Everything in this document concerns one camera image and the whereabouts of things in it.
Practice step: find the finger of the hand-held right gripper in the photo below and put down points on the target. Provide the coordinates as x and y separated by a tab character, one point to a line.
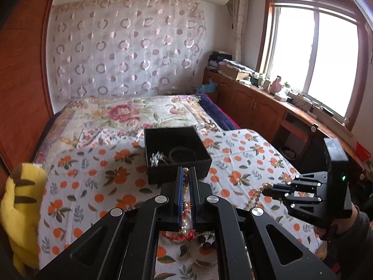
294	201
306	180

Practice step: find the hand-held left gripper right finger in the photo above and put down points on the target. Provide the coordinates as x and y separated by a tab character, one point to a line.
191	194

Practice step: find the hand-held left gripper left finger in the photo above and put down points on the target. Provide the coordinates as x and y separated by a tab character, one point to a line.
181	194

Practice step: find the black jewelry box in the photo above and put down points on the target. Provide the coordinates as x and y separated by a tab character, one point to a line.
174	144

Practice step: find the person's right forearm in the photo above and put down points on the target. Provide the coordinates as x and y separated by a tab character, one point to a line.
357	236

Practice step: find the silver jewelry piece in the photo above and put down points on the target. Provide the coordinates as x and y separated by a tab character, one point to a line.
156	159

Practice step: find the person's right hand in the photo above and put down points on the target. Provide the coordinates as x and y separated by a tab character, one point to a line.
324	234

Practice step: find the red paper box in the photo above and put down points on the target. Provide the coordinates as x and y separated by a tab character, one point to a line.
363	150

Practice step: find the black bangle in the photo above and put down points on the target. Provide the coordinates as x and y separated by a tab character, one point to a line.
182	154

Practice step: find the thin metal bangle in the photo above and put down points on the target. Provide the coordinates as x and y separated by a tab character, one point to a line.
204	261

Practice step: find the dark blue blanket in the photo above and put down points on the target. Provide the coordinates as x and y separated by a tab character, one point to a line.
217	113

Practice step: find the orange print bed sheet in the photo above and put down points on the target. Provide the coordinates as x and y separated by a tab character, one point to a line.
96	186

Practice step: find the tissue box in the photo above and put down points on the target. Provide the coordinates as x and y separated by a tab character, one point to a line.
281	95

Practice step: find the long wooden cabinet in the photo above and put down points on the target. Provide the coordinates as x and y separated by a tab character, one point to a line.
256	105

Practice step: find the pink figurine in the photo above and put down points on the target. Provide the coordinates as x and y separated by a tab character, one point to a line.
276	84

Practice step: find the floral quilt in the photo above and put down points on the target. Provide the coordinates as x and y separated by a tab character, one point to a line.
116	113

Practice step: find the teal bag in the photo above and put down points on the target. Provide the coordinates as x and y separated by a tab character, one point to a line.
206	88

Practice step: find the cardboard box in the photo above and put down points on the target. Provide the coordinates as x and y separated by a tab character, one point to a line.
233	72

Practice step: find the pile of folded clothes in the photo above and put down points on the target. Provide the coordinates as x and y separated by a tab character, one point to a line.
218	59

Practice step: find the circle pattern sheer curtain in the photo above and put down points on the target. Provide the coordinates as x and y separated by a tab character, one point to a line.
125	46

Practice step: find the yellow striped plush toy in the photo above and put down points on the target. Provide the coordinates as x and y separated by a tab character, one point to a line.
20	210

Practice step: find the pale window curtain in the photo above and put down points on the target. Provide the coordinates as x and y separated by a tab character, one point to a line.
241	20

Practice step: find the wooden frame window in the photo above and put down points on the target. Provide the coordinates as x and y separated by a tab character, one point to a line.
314	58

